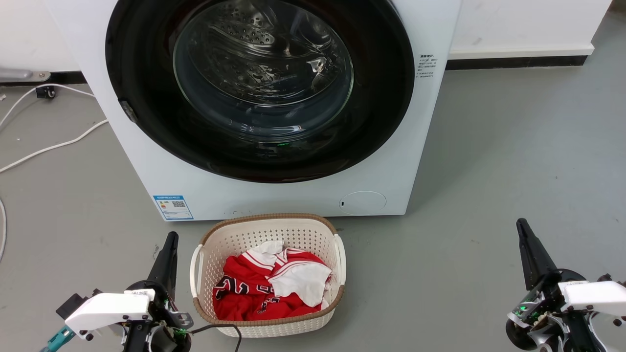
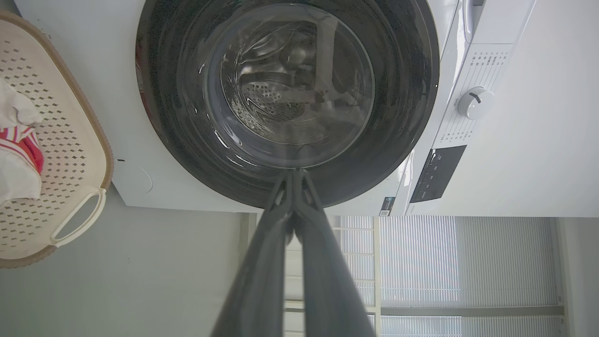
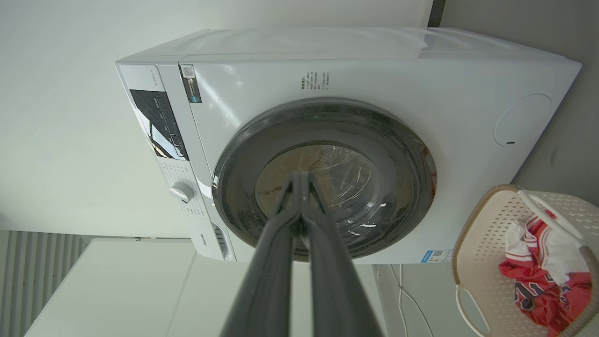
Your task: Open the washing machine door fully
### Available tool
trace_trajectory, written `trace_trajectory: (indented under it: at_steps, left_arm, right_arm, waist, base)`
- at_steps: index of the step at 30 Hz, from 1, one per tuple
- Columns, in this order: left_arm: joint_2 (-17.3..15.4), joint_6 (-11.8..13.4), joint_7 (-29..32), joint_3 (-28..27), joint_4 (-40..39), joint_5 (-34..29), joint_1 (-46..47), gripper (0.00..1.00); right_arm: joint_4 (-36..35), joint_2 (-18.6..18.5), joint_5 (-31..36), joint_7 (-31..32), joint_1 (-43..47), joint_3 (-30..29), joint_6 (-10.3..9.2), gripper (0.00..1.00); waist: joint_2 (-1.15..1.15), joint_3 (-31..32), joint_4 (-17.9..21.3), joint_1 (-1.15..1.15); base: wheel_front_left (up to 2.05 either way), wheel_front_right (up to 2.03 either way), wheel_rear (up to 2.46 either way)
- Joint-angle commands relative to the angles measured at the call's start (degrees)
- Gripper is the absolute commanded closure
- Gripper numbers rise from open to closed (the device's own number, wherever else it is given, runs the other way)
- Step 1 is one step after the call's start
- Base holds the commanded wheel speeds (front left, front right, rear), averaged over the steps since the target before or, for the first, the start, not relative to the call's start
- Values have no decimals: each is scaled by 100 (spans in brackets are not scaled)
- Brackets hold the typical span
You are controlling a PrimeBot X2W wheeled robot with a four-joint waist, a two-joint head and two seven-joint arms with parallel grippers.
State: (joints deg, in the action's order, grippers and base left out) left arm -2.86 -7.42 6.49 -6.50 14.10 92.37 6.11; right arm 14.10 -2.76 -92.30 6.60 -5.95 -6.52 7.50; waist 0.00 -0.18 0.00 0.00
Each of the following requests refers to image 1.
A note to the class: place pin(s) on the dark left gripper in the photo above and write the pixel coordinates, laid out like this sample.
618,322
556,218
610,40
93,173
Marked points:
164,313

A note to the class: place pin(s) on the blue energy label sticker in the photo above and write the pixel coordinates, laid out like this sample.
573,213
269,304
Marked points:
172,208

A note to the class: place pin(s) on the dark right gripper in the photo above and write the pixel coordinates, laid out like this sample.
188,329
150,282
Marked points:
538,303

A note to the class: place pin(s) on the red and white jersey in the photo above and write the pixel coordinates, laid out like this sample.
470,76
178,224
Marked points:
244,281

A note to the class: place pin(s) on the grey metal floor bracket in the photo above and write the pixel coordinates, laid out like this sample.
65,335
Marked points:
19,75

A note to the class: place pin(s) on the cream perforated laundry basket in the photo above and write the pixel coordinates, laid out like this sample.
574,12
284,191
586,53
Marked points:
244,234

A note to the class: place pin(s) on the small printed text sticker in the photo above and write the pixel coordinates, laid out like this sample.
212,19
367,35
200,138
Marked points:
426,66

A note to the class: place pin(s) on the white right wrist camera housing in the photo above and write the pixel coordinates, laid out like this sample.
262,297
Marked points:
596,296

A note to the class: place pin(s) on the white front-load washing machine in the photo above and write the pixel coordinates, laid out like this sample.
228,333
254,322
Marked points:
293,195

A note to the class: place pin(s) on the black wall baseboard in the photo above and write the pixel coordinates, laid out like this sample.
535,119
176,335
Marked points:
513,63

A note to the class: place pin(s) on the round white filter cover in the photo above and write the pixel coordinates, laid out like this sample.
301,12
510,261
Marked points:
363,203

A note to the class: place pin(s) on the black round glass washer door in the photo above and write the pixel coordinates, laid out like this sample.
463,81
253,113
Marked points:
146,122

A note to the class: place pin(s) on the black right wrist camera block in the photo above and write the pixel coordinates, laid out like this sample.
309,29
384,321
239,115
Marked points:
611,280

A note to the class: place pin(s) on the black left wrist camera block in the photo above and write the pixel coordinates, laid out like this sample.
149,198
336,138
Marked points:
71,303

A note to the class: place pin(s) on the black wrist camera block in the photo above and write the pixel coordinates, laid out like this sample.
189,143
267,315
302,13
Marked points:
71,303
611,280

